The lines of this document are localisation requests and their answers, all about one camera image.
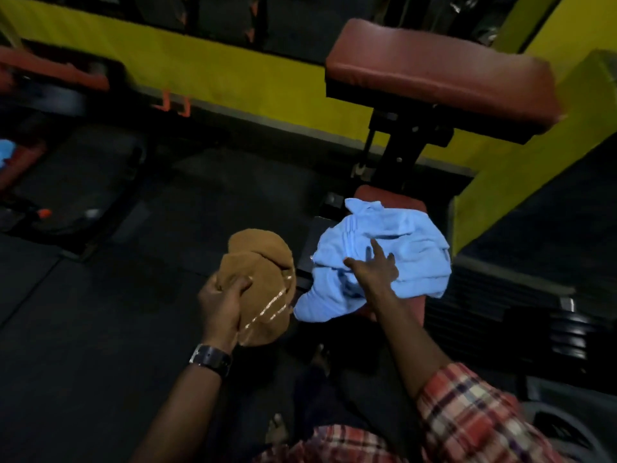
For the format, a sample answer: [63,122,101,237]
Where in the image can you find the person's right hand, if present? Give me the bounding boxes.
[343,238,400,304]

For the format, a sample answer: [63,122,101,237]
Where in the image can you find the person's left hand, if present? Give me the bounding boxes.
[198,274,254,355]

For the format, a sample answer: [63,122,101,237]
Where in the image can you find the brown cloth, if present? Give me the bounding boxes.
[214,229,298,348]

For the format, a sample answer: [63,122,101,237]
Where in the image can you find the light blue towel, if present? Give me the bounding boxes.
[292,197,453,324]

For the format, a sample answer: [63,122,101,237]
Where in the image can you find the person's left forearm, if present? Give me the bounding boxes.
[129,365,227,463]

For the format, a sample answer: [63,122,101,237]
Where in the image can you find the person's right forearm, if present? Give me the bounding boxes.
[371,293,452,402]

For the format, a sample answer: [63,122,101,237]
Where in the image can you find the red padded bench seat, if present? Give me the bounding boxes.
[351,184,430,329]

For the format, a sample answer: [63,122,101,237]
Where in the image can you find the black wristwatch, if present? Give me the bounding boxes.
[189,344,233,379]

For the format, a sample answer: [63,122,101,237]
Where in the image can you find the person's right foot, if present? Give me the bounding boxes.
[310,344,332,377]

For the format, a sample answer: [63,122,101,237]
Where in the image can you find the person's foot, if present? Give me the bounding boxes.
[310,344,332,377]
[264,413,290,447]

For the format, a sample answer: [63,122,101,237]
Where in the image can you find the dark trousers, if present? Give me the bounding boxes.
[289,359,427,461]

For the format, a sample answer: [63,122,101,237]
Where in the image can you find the person's left foot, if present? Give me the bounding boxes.
[264,413,290,447]

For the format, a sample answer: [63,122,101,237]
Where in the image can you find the plaid shirt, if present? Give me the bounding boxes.
[252,362,577,463]

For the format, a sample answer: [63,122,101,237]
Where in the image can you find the black weight stack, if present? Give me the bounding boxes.
[549,298,609,363]

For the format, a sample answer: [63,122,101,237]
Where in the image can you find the red and black gym machine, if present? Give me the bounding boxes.
[0,42,148,241]

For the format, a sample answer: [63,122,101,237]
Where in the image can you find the grey weight plate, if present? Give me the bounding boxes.
[520,400,615,463]

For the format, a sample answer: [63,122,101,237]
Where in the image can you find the black bench frame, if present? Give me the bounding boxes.
[295,108,455,290]

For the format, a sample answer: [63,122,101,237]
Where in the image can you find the orange wall hooks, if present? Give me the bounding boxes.
[153,89,193,118]

